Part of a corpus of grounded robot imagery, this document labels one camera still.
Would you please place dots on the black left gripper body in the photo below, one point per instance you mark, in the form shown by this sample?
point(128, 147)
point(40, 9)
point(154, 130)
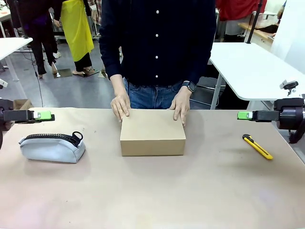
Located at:
point(6, 105)

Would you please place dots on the person in red shirt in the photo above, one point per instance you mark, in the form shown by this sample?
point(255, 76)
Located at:
point(238, 9)

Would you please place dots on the black wrist watch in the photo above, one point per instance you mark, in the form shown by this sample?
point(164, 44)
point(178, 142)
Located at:
point(190, 86)

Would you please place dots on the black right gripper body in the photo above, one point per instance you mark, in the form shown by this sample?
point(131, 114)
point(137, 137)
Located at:
point(290, 113)

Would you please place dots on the yellow utility knife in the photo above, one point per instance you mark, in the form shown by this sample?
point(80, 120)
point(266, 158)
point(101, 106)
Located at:
point(258, 148)

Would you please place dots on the person in dark purple clothes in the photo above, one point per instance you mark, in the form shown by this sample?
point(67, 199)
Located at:
point(39, 28)

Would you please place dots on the person's right hand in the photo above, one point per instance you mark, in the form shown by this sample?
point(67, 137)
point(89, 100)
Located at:
point(121, 107)

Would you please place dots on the black stand pole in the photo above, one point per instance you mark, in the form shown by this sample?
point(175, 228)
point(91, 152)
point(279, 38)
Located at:
point(22, 21)
point(253, 21)

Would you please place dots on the white table with pole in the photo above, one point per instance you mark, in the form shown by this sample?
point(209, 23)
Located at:
point(12, 46)

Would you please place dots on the person in yellow apron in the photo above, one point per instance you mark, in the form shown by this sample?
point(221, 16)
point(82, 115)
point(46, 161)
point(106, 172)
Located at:
point(77, 31)

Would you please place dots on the small open cardboard box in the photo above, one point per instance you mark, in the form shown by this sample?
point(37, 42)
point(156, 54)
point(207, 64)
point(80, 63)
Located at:
point(22, 104)

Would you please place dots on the wooden table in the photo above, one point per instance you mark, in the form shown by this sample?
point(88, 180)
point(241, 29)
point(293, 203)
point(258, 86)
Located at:
point(258, 32)

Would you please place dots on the brown cardboard box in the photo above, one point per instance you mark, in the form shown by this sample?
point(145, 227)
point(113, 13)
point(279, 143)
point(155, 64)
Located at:
point(152, 133)

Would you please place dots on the white partition panel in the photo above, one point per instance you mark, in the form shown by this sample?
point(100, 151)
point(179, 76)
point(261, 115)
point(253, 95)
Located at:
point(291, 31)

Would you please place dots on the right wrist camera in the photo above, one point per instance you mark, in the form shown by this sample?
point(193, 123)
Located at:
point(288, 85)

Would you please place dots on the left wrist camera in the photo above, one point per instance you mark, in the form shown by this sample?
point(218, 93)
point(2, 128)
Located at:
point(3, 83)

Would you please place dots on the grey zipper pouch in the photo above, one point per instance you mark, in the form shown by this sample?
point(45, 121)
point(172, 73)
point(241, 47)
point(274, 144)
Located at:
point(51, 151)

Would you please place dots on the person's right forearm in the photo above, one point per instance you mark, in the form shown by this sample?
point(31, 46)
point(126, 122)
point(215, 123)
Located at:
point(117, 84)

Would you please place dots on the metal floor plate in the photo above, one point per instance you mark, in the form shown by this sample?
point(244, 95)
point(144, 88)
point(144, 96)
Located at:
point(91, 72)
point(63, 73)

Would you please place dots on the large white table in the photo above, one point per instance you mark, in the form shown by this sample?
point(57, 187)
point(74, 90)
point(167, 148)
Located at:
point(247, 69)

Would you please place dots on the person in dark shirt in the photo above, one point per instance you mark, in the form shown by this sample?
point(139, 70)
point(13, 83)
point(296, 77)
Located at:
point(157, 43)

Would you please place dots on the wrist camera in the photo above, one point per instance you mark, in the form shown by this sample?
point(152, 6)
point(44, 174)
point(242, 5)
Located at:
point(288, 85)
point(3, 83)

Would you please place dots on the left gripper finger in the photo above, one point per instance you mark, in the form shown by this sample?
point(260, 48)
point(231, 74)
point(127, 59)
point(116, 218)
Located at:
point(41, 115)
point(52, 117)

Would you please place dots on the person's left hand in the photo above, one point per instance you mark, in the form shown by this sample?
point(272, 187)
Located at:
point(182, 107)

